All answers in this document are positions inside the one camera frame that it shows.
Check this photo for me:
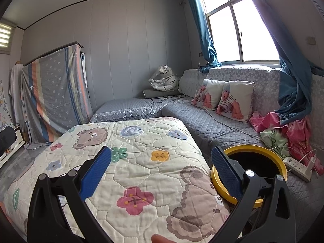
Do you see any cartoon wall sticker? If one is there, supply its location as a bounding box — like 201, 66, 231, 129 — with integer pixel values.
0, 80, 13, 132

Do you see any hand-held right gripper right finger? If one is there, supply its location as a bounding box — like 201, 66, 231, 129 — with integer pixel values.
211, 146, 296, 243

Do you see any long blue curtain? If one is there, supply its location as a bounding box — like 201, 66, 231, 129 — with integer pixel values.
239, 0, 324, 126

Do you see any baby print pillow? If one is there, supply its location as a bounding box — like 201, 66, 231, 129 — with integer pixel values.
190, 78, 226, 110
215, 80, 256, 123

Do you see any cartoon bear printed quilt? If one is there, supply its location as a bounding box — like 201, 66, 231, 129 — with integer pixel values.
0, 116, 231, 243

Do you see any grey quilted corner sofa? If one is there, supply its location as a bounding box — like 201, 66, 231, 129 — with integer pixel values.
90, 65, 324, 223

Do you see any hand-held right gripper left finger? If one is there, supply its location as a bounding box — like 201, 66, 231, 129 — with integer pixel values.
27, 146, 112, 243

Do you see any yellow rimmed trash bin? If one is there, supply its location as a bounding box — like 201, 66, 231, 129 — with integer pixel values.
211, 145, 288, 205

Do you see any window blind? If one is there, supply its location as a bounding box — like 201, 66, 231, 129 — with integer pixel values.
0, 21, 17, 55

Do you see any white tiger plush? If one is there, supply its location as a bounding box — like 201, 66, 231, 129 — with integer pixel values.
148, 64, 181, 92

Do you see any grey bolster pillow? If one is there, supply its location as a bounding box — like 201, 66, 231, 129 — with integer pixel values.
142, 89, 180, 99

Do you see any pink floral cloth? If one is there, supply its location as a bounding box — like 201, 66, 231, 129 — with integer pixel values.
249, 111, 324, 176

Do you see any window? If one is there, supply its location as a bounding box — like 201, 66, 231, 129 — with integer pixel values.
200, 0, 281, 67

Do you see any white low cabinet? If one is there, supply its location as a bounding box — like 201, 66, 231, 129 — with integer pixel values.
0, 127, 24, 169

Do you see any white charger plug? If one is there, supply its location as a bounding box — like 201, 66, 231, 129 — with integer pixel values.
307, 156, 317, 173

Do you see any white power strip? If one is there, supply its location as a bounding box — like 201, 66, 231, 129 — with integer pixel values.
283, 156, 313, 183

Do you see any light green cloth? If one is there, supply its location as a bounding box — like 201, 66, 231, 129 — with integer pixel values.
259, 129, 290, 159

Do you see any white hanging cloth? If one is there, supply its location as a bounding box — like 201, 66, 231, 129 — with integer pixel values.
10, 63, 24, 132

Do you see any short knotted blue curtain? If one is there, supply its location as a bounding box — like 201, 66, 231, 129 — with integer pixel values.
187, 0, 223, 73

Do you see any person's right hand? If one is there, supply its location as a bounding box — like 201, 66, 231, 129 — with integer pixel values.
151, 234, 176, 243

